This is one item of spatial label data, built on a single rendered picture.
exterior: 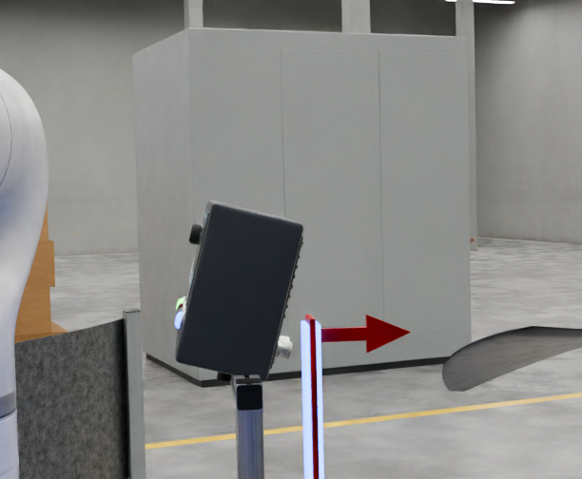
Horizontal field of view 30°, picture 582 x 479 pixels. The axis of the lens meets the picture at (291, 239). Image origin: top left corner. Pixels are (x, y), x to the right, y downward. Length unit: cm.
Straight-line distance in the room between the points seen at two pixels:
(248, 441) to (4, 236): 55
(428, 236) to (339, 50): 139
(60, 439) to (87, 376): 17
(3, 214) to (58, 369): 174
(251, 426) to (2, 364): 55
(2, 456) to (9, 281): 11
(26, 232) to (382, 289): 654
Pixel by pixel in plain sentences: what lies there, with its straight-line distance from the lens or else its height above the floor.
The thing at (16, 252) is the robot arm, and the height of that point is 123.
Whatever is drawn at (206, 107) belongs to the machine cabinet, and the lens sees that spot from 676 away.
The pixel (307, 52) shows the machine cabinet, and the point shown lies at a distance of 703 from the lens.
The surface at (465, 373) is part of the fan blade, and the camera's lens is 76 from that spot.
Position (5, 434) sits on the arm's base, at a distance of 72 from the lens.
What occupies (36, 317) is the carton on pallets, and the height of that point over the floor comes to 27.
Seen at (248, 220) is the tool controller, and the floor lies 123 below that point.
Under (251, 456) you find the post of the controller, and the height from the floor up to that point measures 97.
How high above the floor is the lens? 127
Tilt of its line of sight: 3 degrees down
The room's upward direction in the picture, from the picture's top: 1 degrees counter-clockwise
